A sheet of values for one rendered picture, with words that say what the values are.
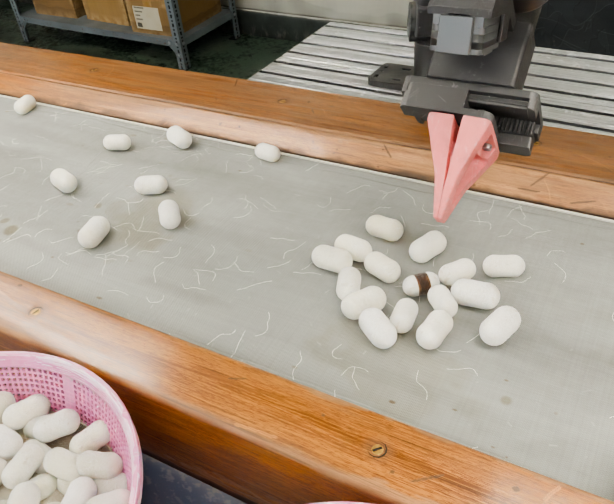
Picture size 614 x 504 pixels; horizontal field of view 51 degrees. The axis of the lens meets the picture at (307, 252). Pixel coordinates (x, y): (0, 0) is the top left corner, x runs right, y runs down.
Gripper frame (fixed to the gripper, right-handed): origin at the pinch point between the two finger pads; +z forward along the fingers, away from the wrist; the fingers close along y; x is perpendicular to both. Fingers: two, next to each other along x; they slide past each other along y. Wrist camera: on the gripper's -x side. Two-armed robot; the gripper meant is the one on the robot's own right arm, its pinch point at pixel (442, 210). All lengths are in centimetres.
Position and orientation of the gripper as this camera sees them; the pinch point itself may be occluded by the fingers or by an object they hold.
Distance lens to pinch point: 50.8
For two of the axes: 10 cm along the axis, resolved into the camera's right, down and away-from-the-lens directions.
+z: -3.1, 9.5, -1.0
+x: 3.8, 2.2, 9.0
